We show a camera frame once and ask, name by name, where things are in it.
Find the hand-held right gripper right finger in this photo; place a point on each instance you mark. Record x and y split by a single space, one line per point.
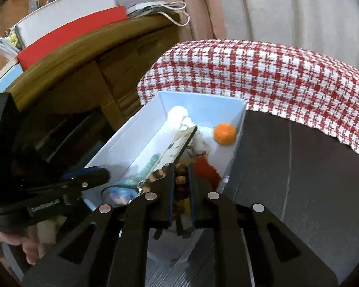
192 198

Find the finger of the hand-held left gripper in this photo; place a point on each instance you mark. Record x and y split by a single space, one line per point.
89 178

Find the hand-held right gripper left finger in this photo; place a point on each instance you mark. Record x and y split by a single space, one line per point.
170 197

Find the blue fuzzy flower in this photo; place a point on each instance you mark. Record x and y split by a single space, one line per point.
119 198

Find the yellow checkered name tag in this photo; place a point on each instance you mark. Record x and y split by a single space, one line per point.
173 149

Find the orange round charm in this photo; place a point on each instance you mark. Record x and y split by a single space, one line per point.
225 134

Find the white cardboard box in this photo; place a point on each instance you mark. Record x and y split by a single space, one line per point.
155 125

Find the white fluffy pompom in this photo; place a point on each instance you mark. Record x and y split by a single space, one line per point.
179 118

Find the person's left hand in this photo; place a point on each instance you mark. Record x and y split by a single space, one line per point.
27 248

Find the wooden desk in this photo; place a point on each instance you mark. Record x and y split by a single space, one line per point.
77 47

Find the red white plaid cloth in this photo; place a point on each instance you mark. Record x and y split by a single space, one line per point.
257 74

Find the red and white box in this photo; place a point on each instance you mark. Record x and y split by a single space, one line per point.
62 24

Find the white lace curtain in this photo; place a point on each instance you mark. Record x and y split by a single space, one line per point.
287 9

